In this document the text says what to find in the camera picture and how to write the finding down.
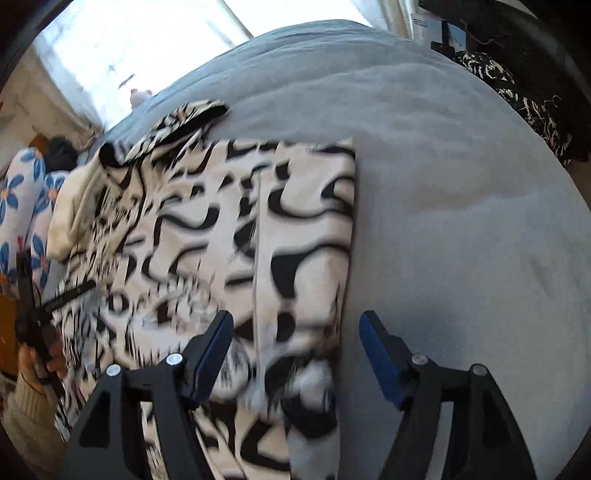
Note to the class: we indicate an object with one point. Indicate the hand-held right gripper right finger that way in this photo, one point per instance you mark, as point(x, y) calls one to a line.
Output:
point(379, 357)

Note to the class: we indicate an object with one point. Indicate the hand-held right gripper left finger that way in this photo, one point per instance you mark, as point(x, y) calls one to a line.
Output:
point(210, 364)

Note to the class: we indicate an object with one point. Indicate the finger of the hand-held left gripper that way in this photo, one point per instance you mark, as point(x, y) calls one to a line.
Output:
point(69, 295)

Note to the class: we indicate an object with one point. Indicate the black white wavy patterned garment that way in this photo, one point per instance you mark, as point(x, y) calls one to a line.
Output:
point(286, 221)

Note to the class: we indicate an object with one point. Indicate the person's left forearm cream sleeve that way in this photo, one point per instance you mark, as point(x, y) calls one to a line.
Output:
point(27, 434)

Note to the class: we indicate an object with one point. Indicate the person's left hand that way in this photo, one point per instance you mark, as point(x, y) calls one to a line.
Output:
point(56, 362)

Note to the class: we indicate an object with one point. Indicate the cream folded cloth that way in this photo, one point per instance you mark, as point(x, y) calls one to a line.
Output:
point(69, 207)

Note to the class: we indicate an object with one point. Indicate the white pants with blue flowers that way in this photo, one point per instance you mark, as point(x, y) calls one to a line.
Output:
point(23, 198)

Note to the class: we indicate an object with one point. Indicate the dark bundled cloth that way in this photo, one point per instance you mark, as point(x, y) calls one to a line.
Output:
point(61, 151)

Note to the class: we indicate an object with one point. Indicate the grey bed sheet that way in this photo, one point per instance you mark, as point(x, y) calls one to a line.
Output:
point(461, 207)

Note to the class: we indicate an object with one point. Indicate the pink white plush toy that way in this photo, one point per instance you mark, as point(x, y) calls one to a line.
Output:
point(139, 97)

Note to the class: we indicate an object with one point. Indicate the bright window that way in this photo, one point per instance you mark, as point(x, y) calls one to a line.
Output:
point(161, 46)

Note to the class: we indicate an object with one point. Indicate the black white speckled hanging cloth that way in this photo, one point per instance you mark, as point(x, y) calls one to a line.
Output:
point(526, 104)

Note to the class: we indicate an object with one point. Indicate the black metal stand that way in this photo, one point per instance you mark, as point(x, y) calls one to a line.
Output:
point(444, 39)

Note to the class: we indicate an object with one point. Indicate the dark hanging clothing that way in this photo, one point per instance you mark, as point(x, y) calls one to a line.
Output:
point(521, 32)

